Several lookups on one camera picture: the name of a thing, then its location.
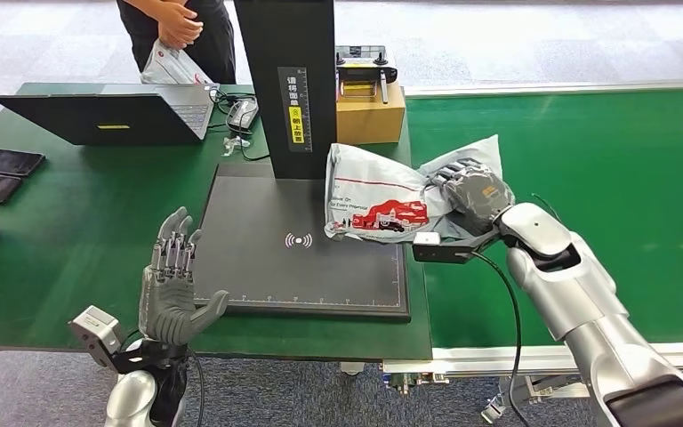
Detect person's left hand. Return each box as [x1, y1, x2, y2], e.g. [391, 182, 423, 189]
[157, 24, 189, 51]

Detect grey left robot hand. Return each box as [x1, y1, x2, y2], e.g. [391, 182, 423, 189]
[138, 205, 229, 347]

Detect person's right hand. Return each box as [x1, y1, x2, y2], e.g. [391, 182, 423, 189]
[165, 1, 205, 37]

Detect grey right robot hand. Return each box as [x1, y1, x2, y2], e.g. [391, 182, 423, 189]
[425, 160, 517, 234]

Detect white red printed mailer bag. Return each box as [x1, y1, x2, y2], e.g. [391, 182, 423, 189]
[140, 39, 213, 85]

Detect grey poly mailer package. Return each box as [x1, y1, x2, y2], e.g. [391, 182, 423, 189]
[324, 133, 504, 244]

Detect brown cardboard box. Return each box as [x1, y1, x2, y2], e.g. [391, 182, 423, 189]
[335, 79, 407, 146]

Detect black inbound scanning machine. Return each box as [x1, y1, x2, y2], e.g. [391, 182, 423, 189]
[192, 0, 412, 322]

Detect green conveyor belt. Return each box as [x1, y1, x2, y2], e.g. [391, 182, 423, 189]
[406, 86, 683, 349]

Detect person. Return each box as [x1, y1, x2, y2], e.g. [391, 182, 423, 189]
[116, 0, 237, 85]

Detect grey power adapter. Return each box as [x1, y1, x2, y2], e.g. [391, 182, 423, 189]
[226, 97, 261, 133]

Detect dark grey laptop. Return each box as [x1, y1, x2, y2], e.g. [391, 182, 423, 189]
[0, 82, 220, 147]

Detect green table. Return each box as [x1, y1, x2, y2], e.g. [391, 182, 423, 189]
[0, 82, 434, 362]

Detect small clear plastic piece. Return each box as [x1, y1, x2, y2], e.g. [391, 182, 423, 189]
[221, 135, 252, 157]

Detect yellow black label sticker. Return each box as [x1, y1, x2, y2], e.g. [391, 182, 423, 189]
[277, 66, 313, 153]

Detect black white remote controller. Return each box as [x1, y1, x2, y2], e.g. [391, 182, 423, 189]
[335, 44, 398, 106]

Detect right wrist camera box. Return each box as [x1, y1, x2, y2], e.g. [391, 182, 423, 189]
[412, 231, 475, 264]

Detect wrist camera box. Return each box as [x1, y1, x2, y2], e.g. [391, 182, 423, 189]
[68, 305, 125, 373]
[412, 231, 475, 264]

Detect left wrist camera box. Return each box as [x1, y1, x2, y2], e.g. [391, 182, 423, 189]
[68, 305, 125, 373]

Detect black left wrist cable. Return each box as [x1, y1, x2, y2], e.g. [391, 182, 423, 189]
[189, 352, 205, 427]

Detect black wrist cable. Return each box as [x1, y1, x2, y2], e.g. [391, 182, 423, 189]
[470, 250, 526, 427]
[189, 352, 205, 427]

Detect black power cable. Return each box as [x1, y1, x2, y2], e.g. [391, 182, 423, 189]
[208, 88, 270, 162]

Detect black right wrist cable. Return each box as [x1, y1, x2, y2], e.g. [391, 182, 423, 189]
[470, 250, 526, 427]

